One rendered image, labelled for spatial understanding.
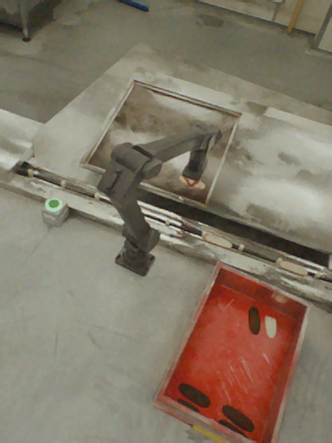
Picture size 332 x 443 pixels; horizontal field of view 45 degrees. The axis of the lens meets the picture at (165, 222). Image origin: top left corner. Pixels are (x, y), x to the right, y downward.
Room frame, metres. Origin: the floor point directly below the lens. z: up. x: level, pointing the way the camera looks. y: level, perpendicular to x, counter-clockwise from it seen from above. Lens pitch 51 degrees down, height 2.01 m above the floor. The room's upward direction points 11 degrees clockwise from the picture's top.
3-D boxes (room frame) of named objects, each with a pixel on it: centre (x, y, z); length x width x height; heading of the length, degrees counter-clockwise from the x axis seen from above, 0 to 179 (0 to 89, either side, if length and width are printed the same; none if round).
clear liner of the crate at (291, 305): (0.48, -0.28, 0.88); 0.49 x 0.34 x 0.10; 163
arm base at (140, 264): (0.75, 0.08, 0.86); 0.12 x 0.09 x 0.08; 73
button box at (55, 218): (0.87, 0.39, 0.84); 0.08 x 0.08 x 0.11; 79
